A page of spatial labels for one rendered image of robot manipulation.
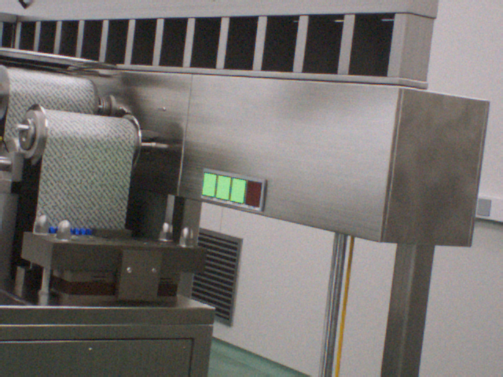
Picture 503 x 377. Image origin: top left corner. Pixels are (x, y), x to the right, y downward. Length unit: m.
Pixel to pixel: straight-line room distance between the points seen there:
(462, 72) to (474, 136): 3.06
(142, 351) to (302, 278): 3.60
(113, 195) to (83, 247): 0.28
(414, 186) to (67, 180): 0.90
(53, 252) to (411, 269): 0.77
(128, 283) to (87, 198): 0.27
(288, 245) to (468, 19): 1.68
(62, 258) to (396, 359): 0.75
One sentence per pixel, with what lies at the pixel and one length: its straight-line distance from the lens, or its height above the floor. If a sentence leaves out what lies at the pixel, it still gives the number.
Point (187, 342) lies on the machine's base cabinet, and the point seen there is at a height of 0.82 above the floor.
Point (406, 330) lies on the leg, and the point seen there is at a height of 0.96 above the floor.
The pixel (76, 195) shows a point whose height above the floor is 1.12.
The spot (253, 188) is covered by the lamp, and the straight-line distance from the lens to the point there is 2.48.
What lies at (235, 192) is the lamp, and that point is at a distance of 2.54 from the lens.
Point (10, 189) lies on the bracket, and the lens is 2.74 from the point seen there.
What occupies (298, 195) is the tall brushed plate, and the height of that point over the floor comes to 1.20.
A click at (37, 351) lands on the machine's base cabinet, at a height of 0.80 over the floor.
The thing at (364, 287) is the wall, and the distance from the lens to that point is 5.75.
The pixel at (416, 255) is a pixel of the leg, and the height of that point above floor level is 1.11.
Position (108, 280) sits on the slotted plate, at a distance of 2.59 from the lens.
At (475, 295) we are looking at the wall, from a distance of 5.20.
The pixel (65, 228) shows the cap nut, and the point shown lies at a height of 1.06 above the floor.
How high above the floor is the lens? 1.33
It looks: 3 degrees down
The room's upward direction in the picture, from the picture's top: 7 degrees clockwise
